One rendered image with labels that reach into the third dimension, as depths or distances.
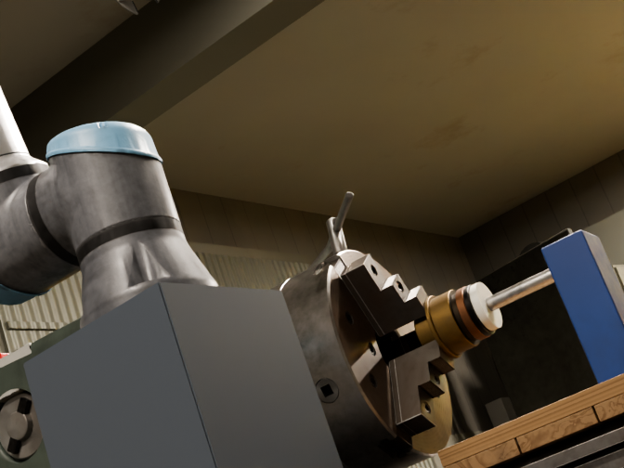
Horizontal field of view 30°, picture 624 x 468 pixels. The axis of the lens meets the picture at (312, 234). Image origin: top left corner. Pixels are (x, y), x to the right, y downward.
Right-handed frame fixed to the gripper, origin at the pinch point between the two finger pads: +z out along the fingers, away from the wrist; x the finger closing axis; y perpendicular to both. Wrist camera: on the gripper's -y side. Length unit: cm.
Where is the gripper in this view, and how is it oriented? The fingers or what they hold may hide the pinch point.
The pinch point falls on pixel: (143, 1)
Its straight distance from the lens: 191.2
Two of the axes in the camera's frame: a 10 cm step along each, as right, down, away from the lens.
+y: 2.3, 0.0, -9.7
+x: 8.2, -5.3, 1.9
